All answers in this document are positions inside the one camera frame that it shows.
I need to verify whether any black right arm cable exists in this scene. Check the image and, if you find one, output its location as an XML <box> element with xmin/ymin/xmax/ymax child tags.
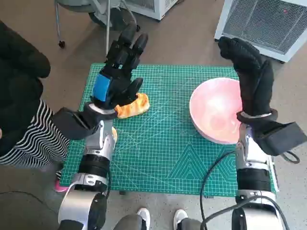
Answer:
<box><xmin>199</xmin><ymin>150</ymin><xmax>292</xmax><ymax>230</ymax></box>

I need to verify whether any long orange striped toy bread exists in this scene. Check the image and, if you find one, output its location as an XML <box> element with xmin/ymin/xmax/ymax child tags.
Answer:
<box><xmin>114</xmin><ymin>92</ymin><xmax>151</xmax><ymax>119</ymax></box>

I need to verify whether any large white mesh cabinet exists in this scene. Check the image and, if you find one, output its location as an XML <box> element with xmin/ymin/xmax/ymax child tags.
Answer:
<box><xmin>214</xmin><ymin>0</ymin><xmax>307</xmax><ymax>63</ymax></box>

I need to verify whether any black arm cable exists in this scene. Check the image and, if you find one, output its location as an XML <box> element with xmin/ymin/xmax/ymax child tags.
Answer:
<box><xmin>105</xmin><ymin>171</ymin><xmax>112</xmax><ymax>199</ymax></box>
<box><xmin>199</xmin><ymin>150</ymin><xmax>292</xmax><ymax>230</ymax></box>

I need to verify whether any short black camera cable loop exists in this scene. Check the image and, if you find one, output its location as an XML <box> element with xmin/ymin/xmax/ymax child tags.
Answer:
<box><xmin>282</xmin><ymin>150</ymin><xmax>300</xmax><ymax>164</ymax></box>

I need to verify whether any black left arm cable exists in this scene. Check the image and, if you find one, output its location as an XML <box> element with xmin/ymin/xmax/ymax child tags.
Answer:
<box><xmin>105</xmin><ymin>171</ymin><xmax>112</xmax><ymax>199</ymax></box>

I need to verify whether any pink bowl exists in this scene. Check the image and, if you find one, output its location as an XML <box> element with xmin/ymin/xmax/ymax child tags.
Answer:
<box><xmin>189</xmin><ymin>78</ymin><xmax>250</xmax><ymax>145</ymax></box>

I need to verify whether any person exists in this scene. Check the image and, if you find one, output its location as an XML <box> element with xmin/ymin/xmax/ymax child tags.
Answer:
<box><xmin>0</xmin><ymin>20</ymin><xmax>70</xmax><ymax>194</ymax></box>
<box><xmin>112</xmin><ymin>207</ymin><xmax>204</xmax><ymax>230</ymax></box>

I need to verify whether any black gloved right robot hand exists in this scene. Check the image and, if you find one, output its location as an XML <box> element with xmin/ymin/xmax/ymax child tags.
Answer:
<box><xmin>218</xmin><ymin>36</ymin><xmax>274</xmax><ymax>115</ymax></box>

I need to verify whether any chair with grey metal legs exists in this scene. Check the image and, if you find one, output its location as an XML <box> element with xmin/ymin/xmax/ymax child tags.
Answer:
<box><xmin>54</xmin><ymin>0</ymin><xmax>113</xmax><ymax>58</ymax></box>

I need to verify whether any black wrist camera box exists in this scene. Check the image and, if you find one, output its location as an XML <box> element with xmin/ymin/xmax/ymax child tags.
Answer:
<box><xmin>253</xmin><ymin>121</ymin><xmax>307</xmax><ymax>156</ymax></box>
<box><xmin>51</xmin><ymin>107</ymin><xmax>104</xmax><ymax>141</ymax></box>

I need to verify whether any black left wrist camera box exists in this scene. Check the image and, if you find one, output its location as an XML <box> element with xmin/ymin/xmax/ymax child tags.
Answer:
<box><xmin>51</xmin><ymin>107</ymin><xmax>104</xmax><ymax>141</ymax></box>

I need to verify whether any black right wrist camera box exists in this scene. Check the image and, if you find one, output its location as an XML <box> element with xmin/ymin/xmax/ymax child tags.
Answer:
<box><xmin>253</xmin><ymin>121</ymin><xmax>307</xmax><ymax>156</ymax></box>

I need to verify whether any green cutting mat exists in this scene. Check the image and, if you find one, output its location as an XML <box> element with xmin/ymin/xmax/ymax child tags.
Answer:
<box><xmin>59</xmin><ymin>62</ymin><xmax>276</xmax><ymax>197</ymax></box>

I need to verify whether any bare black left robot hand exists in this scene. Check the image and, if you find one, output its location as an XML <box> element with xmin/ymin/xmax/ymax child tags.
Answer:
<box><xmin>92</xmin><ymin>31</ymin><xmax>149</xmax><ymax>109</ymax></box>

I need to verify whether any small white mesh cabinet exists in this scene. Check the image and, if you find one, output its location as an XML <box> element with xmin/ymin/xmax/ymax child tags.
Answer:
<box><xmin>119</xmin><ymin>0</ymin><xmax>179</xmax><ymax>21</ymax></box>

